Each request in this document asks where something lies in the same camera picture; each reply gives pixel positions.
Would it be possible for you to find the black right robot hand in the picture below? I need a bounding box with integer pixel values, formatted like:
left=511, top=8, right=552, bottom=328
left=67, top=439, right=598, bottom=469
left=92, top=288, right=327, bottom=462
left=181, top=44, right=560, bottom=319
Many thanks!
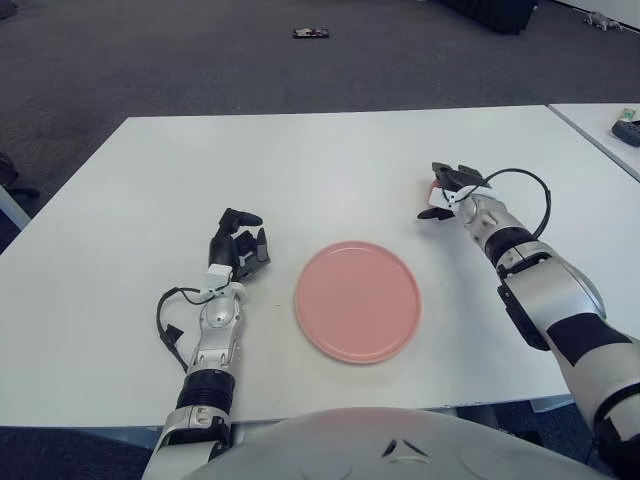
left=417, top=160, right=496, bottom=221

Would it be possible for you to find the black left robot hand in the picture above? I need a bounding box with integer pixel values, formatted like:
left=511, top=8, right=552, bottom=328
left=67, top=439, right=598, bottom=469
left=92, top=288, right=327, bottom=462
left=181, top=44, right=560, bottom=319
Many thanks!
left=207, top=207, right=273, bottom=280

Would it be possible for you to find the pink round plate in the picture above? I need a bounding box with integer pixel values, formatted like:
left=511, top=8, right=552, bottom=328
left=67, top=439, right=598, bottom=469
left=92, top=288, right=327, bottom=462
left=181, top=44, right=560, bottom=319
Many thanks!
left=294, top=240, right=423, bottom=365

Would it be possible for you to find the black cabinet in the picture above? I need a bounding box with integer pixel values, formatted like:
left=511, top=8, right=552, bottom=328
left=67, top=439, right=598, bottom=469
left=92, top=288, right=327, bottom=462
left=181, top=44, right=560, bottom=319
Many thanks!
left=439, top=0, right=536, bottom=35

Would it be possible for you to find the dark grey handheld controller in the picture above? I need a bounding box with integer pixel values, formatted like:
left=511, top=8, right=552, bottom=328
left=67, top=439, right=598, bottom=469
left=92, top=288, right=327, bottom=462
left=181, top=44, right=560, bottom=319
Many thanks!
left=610, top=119, right=640, bottom=148

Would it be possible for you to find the dark office chair base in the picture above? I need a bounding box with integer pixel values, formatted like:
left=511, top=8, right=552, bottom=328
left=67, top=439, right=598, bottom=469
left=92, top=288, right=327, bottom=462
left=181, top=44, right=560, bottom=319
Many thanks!
left=0, top=149, right=41, bottom=199

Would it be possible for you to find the small grey robot toy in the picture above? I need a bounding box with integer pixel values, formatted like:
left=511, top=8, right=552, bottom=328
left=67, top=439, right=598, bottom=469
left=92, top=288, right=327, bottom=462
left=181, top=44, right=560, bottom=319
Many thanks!
left=584, top=10, right=624, bottom=32

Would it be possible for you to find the grey robot torso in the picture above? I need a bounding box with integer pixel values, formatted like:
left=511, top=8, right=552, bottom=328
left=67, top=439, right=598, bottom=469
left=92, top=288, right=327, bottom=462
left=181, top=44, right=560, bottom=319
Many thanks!
left=187, top=405, right=609, bottom=480

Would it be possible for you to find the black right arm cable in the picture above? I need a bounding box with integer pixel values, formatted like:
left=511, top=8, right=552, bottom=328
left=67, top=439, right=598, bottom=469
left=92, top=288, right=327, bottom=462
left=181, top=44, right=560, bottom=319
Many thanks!
left=459, top=168, right=553, bottom=239

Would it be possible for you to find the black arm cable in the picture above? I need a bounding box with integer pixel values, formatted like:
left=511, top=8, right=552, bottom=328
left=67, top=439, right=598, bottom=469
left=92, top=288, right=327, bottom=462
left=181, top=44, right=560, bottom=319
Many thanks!
left=156, top=285, right=211, bottom=374
left=459, top=168, right=553, bottom=239

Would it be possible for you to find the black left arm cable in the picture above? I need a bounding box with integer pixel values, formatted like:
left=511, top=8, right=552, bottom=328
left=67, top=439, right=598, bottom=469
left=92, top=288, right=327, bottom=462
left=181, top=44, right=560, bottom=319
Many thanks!
left=156, top=285, right=211, bottom=374

